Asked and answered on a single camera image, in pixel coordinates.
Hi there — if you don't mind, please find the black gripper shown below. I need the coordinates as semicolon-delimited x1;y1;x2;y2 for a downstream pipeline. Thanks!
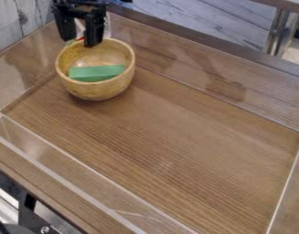
51;0;106;48

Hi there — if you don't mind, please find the black table leg bracket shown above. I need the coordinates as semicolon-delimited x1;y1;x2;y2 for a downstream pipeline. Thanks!
18;194;61;234

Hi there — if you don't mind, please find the metal table leg background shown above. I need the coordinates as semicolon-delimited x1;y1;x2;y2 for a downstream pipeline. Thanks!
264;9;299;58

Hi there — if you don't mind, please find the wooden bowl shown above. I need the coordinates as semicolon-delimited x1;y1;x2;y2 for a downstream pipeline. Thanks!
54;38;134;101

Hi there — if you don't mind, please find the clear acrylic corner bracket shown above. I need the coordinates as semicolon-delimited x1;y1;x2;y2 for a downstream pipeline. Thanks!
74;12;110;39

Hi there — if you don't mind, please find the green rectangular block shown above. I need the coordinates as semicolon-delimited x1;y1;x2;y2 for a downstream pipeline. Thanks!
67;64;124;82

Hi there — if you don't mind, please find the clear acrylic tray wall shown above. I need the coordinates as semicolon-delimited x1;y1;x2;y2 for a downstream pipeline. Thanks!
0;112;196;234

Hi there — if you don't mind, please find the red fruit with green leaf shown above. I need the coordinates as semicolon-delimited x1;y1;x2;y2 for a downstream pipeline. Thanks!
65;37;84;47

